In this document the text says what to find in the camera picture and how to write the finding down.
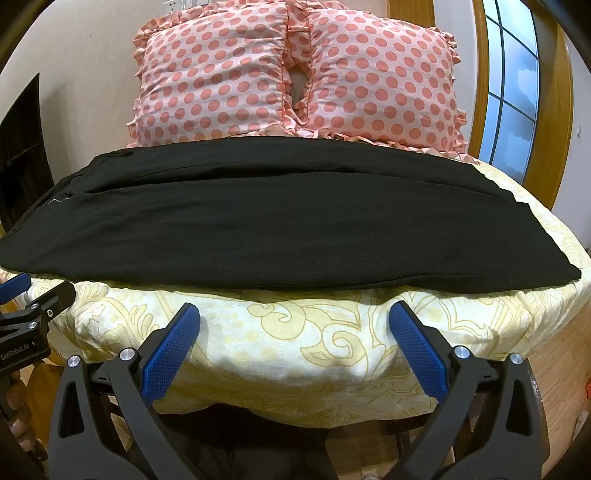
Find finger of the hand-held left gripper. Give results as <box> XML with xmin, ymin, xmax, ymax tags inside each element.
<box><xmin>0</xmin><ymin>273</ymin><xmax>32</xmax><ymax>301</ymax></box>
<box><xmin>0</xmin><ymin>281</ymin><xmax>77</xmax><ymax>330</ymax></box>

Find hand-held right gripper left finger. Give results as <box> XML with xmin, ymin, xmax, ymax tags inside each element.
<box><xmin>48</xmin><ymin>302</ymin><xmax>201</xmax><ymax>480</ymax></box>

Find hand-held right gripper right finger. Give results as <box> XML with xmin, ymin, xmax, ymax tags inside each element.
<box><xmin>388</xmin><ymin>301</ymin><xmax>543</xmax><ymax>480</ymax></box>

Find black pants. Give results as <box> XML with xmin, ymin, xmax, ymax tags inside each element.
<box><xmin>0</xmin><ymin>137</ymin><xmax>583</xmax><ymax>294</ymax></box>

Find person's left hand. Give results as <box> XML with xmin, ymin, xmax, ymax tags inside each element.
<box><xmin>6</xmin><ymin>408</ymin><xmax>48</xmax><ymax>462</ymax></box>

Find yellow patterned bedsheet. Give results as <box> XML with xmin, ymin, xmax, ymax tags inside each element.
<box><xmin>0</xmin><ymin>157</ymin><xmax>591</xmax><ymax>428</ymax></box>

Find large pink polka dot pillow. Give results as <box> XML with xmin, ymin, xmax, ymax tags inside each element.
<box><xmin>126</xmin><ymin>0</ymin><xmax>296</xmax><ymax>148</ymax></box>

